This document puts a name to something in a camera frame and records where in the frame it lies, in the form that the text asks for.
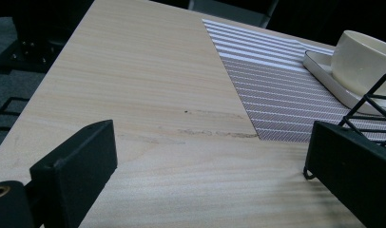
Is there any cream ceramic bowl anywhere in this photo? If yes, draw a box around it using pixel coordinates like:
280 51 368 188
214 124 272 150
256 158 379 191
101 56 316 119
330 29 386 98

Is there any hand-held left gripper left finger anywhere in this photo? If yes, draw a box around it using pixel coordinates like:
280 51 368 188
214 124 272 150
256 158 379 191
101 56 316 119
29 119 119 228

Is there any striped woven placemat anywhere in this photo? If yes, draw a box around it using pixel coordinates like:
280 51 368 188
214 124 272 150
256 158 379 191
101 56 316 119
202 18 386 143

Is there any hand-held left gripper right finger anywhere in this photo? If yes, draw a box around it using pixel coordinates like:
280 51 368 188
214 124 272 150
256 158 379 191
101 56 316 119
302 120 386 228

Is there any black wire cutlery basket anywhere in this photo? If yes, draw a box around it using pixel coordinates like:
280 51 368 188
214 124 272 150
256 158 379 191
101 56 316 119
302 64 386 181

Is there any white square plate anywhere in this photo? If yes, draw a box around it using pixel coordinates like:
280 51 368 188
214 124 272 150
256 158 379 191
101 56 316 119
301 49 386 117

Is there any black stand base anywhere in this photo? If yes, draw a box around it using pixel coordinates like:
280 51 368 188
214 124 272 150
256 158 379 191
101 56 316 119
0 0 87 74

